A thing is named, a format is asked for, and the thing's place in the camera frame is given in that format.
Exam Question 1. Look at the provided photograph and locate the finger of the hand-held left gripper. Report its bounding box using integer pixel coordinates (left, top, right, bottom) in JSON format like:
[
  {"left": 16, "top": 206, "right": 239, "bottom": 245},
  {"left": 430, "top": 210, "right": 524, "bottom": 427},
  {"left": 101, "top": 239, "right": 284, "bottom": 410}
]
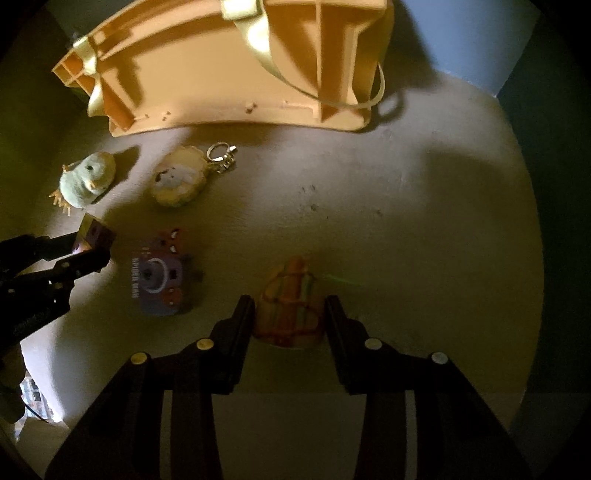
[
  {"left": 9, "top": 248, "right": 112, "bottom": 298},
  {"left": 0, "top": 233, "right": 79, "bottom": 271}
]

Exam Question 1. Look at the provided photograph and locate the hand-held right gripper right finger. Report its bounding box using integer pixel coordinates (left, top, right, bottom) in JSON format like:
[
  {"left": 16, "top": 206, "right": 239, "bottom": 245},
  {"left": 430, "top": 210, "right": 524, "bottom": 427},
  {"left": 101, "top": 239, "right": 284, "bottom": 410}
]
[{"left": 325, "top": 295, "right": 532, "bottom": 480}]

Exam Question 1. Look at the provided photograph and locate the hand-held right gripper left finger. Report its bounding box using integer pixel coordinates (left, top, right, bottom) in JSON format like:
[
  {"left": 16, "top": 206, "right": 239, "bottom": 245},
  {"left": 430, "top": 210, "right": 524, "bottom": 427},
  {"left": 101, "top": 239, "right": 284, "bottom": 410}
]
[{"left": 44, "top": 295, "right": 256, "bottom": 480}]

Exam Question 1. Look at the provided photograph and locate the small brown cube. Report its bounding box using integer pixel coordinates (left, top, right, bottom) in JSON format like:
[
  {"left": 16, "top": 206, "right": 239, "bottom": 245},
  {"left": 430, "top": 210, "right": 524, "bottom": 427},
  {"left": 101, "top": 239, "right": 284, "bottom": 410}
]
[{"left": 73, "top": 213, "right": 117, "bottom": 254}]

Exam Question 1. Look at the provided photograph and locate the striped orange plush toy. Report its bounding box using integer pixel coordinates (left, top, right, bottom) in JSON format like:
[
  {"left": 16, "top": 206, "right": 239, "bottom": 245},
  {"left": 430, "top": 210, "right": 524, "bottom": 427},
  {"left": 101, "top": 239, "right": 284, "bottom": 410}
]
[{"left": 253, "top": 255, "right": 326, "bottom": 349}]

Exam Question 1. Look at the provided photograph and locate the orange plastic basket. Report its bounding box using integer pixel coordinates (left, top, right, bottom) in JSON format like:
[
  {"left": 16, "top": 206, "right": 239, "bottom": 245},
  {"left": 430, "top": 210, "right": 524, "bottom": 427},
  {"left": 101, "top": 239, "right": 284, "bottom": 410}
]
[{"left": 51, "top": 0, "right": 398, "bottom": 137}]

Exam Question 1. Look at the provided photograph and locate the green chick plush toy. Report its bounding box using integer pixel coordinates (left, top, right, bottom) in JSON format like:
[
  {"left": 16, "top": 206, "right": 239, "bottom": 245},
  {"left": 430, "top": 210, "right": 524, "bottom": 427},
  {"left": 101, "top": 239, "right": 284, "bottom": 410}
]
[{"left": 48, "top": 151, "right": 117, "bottom": 215}]

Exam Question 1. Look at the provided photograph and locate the purple toy camera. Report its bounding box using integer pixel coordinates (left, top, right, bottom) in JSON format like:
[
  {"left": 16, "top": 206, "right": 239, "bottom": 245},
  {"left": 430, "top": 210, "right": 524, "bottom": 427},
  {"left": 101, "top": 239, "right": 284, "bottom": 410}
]
[{"left": 128, "top": 226, "right": 204, "bottom": 318}]

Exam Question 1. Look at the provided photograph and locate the yellow plush keychain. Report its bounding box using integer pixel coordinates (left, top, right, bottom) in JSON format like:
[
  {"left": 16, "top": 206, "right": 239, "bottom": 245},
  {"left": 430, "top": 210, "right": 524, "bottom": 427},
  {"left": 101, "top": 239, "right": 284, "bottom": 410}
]
[{"left": 151, "top": 141, "right": 240, "bottom": 208}]

